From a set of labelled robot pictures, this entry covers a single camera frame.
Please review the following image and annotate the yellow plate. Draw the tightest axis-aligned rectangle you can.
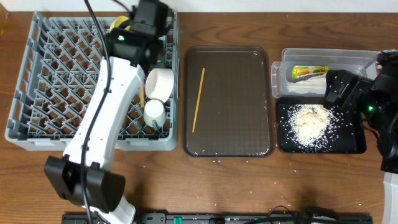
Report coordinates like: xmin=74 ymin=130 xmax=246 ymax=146
xmin=109 ymin=16 xmax=129 ymax=32

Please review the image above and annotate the white pink bowl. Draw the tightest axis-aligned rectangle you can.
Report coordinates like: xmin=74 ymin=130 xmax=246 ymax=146
xmin=145 ymin=68 xmax=174 ymax=103

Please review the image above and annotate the white green cup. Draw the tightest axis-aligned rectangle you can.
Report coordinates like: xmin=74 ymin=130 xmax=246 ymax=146
xmin=144 ymin=100 xmax=166 ymax=128

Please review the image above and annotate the wooden chopstick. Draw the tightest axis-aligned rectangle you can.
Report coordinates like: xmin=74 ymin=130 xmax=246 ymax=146
xmin=139 ymin=83 xmax=145 ymax=108
xmin=192 ymin=67 xmax=205 ymax=133

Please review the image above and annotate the yellow green snack wrapper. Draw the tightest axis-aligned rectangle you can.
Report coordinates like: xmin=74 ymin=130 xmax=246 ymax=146
xmin=292 ymin=65 xmax=331 ymax=80

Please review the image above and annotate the white napkin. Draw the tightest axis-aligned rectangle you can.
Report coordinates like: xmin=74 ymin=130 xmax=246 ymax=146
xmin=287 ymin=77 xmax=326 ymax=95

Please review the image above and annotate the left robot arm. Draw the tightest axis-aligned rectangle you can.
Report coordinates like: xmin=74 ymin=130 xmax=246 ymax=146
xmin=44 ymin=1 xmax=169 ymax=223

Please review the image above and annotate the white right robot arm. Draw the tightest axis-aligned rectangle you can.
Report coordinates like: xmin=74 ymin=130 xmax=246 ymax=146
xmin=325 ymin=49 xmax=397 ymax=223

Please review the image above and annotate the grey dishwasher rack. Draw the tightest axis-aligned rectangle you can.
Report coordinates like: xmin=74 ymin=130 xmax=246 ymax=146
xmin=5 ymin=11 xmax=180 ymax=151

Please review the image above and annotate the dark brown serving tray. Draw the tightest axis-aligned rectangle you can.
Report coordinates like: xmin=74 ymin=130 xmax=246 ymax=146
xmin=182 ymin=47 xmax=275 ymax=157

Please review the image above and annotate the clear plastic bin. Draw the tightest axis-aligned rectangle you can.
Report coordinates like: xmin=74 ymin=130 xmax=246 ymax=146
xmin=271 ymin=48 xmax=378 ymax=98

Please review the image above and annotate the black tray bin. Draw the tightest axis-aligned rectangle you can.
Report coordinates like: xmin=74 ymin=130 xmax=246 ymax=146
xmin=276 ymin=96 xmax=366 ymax=154

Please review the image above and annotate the pile of rice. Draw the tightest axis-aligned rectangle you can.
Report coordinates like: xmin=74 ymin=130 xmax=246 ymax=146
xmin=279 ymin=104 xmax=355 ymax=150

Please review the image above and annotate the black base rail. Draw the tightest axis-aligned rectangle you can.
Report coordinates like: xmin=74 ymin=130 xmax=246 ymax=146
xmin=61 ymin=205 xmax=374 ymax=224

